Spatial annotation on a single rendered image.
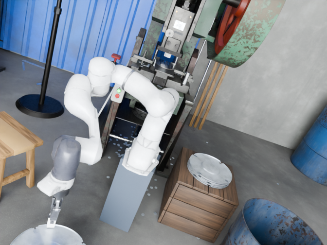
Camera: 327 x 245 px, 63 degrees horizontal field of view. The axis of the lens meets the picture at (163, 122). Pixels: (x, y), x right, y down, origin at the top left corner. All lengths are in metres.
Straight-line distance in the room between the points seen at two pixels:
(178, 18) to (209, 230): 1.38
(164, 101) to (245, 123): 2.56
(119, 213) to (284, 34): 2.66
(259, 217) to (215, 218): 0.25
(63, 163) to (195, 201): 0.90
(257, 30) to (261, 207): 0.99
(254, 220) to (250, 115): 2.15
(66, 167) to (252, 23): 1.24
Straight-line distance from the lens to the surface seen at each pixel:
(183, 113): 1.87
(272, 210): 1.64
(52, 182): 1.05
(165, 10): 1.88
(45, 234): 1.26
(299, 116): 3.87
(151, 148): 1.33
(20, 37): 3.58
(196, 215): 1.71
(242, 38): 1.71
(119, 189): 1.48
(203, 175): 1.64
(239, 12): 2.01
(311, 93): 3.79
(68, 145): 0.99
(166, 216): 1.74
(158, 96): 1.18
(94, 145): 1.07
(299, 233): 1.66
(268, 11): 1.69
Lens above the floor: 1.24
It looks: 25 degrees down
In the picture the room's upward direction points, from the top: 22 degrees clockwise
